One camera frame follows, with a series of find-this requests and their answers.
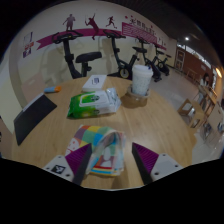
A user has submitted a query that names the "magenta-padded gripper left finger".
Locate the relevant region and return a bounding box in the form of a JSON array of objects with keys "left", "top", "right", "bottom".
[{"left": 42, "top": 142, "right": 93, "bottom": 186}]

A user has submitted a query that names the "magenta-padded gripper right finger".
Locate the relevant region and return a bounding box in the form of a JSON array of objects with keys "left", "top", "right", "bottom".
[{"left": 131, "top": 142, "right": 184, "bottom": 186}]

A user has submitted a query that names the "colourful patchwork towel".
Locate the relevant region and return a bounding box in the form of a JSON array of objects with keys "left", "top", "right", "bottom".
[{"left": 64, "top": 124, "right": 128, "bottom": 178}]

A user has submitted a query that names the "green wet wipes pack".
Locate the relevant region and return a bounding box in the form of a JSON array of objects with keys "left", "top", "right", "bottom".
[{"left": 66, "top": 87, "right": 123, "bottom": 120}]

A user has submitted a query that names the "black mouse pad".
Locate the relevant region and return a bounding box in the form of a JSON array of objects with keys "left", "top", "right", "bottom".
[{"left": 13, "top": 92, "right": 58, "bottom": 147}]

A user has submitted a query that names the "group of wooden chairs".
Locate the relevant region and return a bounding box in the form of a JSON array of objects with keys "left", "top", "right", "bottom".
[{"left": 177, "top": 84, "right": 224, "bottom": 148}]

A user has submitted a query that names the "blue and orange tube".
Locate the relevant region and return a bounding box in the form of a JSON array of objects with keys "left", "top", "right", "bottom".
[{"left": 43, "top": 85, "right": 63, "bottom": 94}]

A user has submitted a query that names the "white tissue box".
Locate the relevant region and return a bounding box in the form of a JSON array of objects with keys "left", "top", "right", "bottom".
[{"left": 81, "top": 73, "right": 108, "bottom": 93}]

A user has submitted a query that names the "person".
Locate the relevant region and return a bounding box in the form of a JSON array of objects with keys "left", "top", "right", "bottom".
[{"left": 199, "top": 72, "right": 214, "bottom": 91}]

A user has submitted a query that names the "purple wall poster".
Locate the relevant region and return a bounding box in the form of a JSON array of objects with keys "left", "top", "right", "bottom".
[{"left": 22, "top": 48, "right": 33, "bottom": 58}]

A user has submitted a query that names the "white wall poster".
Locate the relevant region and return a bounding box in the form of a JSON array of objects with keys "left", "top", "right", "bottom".
[{"left": 23, "top": 32, "right": 34, "bottom": 44}]

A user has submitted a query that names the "dark red athlete wall decal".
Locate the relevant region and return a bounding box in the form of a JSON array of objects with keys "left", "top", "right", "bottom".
[
  {"left": 84, "top": 13, "right": 100, "bottom": 40},
  {"left": 105, "top": 15, "right": 118, "bottom": 29},
  {"left": 63, "top": 13, "right": 77, "bottom": 32}
]

